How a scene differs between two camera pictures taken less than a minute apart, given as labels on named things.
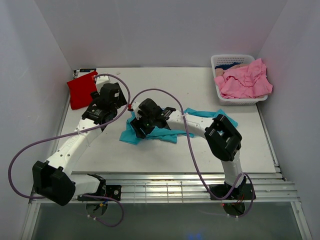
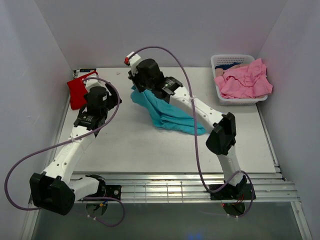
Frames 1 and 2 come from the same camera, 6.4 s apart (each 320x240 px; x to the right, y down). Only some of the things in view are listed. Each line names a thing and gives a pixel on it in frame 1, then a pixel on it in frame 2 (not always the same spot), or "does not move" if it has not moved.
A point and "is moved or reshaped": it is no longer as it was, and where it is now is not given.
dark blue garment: [225, 67] does not move
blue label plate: [87, 70] does not move
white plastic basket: [217, 60] does not move
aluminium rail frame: [192, 187] does not move
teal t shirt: [163, 133] is moved or reshaped
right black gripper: [137, 124] to [134, 79]
